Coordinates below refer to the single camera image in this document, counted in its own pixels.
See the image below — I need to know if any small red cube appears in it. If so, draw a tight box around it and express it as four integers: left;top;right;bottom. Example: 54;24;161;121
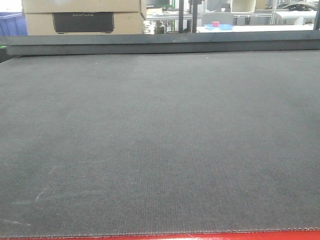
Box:
212;21;220;28

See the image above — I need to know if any light blue flat tray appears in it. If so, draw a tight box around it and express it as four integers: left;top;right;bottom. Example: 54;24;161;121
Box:
204;24;234;31

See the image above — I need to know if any brown cardboard box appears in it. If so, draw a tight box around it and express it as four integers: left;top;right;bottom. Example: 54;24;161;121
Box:
22;0;147;36

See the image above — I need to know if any blue plastic crate on table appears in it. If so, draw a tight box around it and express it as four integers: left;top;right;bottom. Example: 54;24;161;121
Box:
0;12;28;37

